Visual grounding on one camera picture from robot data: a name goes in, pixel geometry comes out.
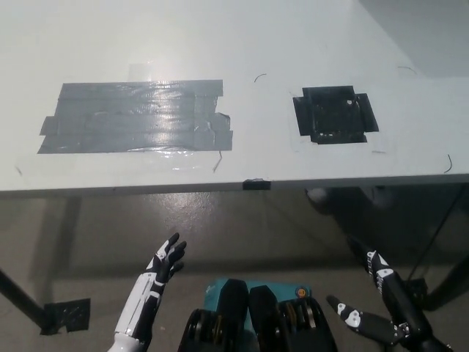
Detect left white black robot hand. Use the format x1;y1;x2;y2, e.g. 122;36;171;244
114;232;188;342

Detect clear glossy tape strip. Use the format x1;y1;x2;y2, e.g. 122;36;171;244
14;148;221;176

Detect black tape square patch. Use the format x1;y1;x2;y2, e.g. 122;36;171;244
292;85;380;144

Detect black slanted table leg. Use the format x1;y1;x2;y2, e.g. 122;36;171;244
0;269;48;331
426;252;469;312

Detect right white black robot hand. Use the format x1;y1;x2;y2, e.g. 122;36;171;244
325;234;430;346

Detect small black tape piece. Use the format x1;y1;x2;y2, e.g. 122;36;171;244
242;178;272;191

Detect grey duct tape patch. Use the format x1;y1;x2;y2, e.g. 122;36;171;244
36;79;235;155

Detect light sneaker shoe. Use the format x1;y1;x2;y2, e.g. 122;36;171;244
305;186;352;217

